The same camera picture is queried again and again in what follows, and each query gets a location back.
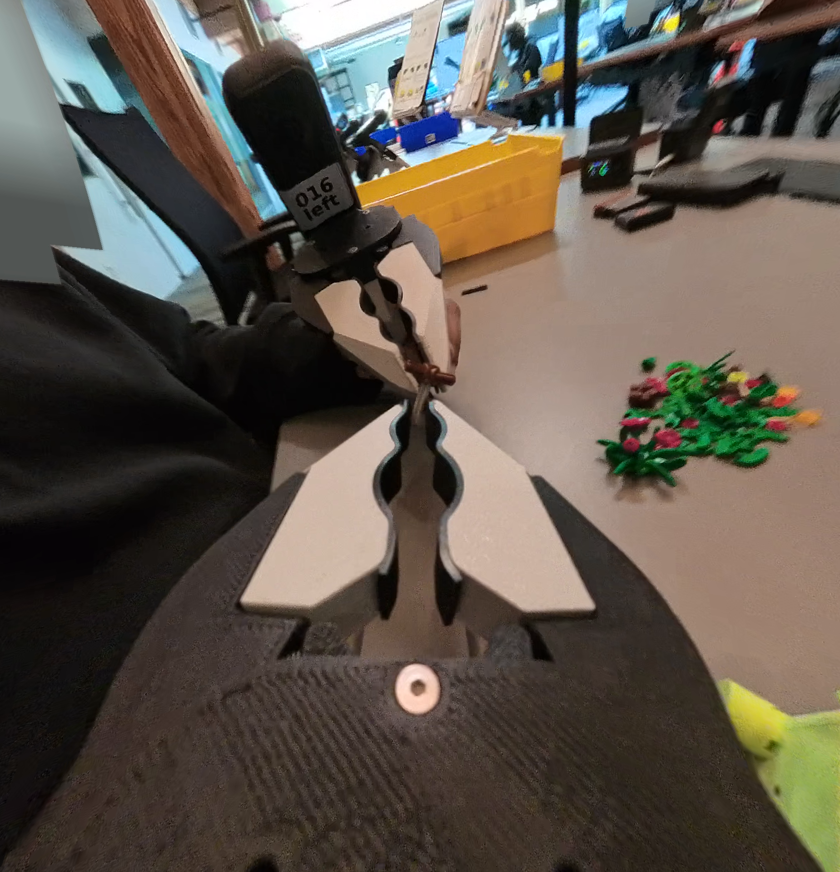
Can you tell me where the black vertical pole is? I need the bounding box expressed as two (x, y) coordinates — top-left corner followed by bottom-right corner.
(562, 0), (582, 128)

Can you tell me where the tall cardboard sheet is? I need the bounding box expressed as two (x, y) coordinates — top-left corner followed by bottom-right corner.
(450, 0), (511, 118)

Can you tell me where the brown branch with pink flower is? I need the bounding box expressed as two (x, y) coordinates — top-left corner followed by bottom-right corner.
(405, 360), (456, 413)

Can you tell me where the pile of toy brick pieces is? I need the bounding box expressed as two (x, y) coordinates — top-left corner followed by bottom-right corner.
(626, 349), (824, 469)

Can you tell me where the black open charger case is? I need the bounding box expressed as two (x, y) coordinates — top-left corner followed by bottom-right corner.
(658, 105), (724, 166)
(580, 108), (644, 193)

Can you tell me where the person's left forearm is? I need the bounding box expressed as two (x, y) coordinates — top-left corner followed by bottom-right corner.
(188, 303), (393, 444)

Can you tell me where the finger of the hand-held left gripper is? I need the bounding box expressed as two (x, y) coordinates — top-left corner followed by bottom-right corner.
(314, 279), (424, 395)
(375, 242), (449, 376)

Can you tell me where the wooden office desk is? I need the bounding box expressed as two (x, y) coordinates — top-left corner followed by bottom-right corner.
(522, 0), (840, 130)

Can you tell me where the black office chair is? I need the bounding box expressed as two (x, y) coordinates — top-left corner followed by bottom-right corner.
(59, 102), (298, 327)

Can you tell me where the small blue storage crate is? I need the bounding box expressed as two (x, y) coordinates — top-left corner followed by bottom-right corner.
(397, 111), (462, 153)

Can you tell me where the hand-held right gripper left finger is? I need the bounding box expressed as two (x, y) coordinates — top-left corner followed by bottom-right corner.
(239, 401), (408, 624)

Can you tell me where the large yellow plastic bin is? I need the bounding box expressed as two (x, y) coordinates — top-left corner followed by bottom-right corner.
(355, 133), (566, 264)

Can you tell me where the short cardboard sheet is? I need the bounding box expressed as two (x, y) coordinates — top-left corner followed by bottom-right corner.
(391, 0), (447, 122)

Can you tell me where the wooden beam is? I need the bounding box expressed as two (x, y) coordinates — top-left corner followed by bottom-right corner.
(86, 0), (284, 267)

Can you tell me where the person's black jacket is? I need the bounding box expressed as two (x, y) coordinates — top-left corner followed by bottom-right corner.
(0, 248), (305, 866)

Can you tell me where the small black battery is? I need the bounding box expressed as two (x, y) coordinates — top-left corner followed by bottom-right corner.
(592, 194), (654, 220)
(614, 202), (677, 234)

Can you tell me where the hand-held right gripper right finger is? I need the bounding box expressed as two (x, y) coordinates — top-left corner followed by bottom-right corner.
(428, 401), (597, 624)

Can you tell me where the pale work table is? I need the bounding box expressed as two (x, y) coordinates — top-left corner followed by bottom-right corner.
(386, 112), (530, 168)

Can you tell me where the lime green brick planter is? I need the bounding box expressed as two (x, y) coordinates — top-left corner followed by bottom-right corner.
(718, 678), (840, 872)

